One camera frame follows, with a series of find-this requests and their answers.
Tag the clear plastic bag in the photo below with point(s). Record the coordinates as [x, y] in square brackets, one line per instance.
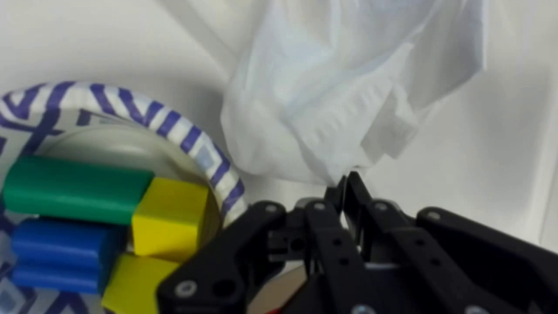
[325, 98]

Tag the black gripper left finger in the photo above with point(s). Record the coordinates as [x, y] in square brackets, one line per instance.
[232, 255]

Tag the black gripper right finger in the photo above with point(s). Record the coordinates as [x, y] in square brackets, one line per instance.
[464, 262]

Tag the blue patterned paper plate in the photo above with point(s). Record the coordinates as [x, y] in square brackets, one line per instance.
[133, 107]

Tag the green cylinder block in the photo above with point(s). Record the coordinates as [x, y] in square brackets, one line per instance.
[75, 189]

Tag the blue ridged block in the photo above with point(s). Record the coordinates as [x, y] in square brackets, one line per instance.
[63, 255]

